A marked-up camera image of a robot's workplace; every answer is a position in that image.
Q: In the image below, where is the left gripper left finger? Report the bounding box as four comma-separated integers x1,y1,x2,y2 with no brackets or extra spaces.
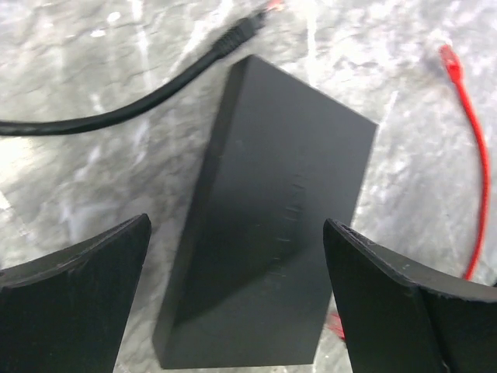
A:
1,214,151,372

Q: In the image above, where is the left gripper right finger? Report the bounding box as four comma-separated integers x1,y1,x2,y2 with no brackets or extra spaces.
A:
323,219,496,373

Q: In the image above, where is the black network switch box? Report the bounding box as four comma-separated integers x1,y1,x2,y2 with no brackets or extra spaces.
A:
152,55,377,369

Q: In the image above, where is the red ethernet cable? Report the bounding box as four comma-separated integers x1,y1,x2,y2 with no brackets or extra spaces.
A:
325,44,492,343

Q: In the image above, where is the black cable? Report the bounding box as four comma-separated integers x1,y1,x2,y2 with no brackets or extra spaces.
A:
0,2,284,137

